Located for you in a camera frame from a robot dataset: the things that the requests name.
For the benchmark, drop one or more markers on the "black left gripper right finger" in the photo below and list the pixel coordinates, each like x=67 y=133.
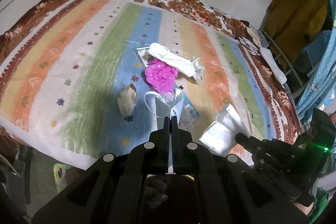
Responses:
x=181 y=156

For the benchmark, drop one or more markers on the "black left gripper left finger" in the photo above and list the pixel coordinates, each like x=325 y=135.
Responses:
x=158 y=149

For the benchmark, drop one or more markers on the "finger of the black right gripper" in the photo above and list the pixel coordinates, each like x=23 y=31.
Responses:
x=249 y=143

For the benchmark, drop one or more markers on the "white tissue pack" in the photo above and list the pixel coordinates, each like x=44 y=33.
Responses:
x=219 y=136

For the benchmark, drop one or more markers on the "clear barcode plastic package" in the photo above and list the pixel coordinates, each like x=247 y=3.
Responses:
x=189 y=111

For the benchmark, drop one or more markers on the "blue surgical face mask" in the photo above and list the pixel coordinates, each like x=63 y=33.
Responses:
x=165 y=105

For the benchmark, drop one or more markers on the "snack wrapper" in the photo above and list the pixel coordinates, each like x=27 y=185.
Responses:
x=127 y=100

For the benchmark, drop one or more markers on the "magenta paper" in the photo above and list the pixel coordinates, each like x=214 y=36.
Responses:
x=160 y=76

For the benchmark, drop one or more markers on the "white plastic wrapper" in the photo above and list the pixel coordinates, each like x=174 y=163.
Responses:
x=188 y=67

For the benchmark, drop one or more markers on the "green white eye-drops box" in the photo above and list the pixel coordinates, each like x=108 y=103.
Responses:
x=143 y=56

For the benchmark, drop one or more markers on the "black gold-rimmed trash bin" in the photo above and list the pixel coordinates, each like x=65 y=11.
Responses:
x=169 y=191

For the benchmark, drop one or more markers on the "blue patterned fabric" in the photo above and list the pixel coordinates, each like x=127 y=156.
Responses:
x=320 y=88

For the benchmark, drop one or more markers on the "white metal rack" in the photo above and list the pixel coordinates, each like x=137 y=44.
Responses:
x=298 y=73

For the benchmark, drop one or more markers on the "green cartoon slipper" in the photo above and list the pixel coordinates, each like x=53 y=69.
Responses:
x=64 y=174

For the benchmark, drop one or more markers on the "striped colourful bed cloth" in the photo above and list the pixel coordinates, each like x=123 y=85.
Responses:
x=131 y=71

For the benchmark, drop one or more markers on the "yellow hanging garment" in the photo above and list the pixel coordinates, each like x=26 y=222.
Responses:
x=294 y=24

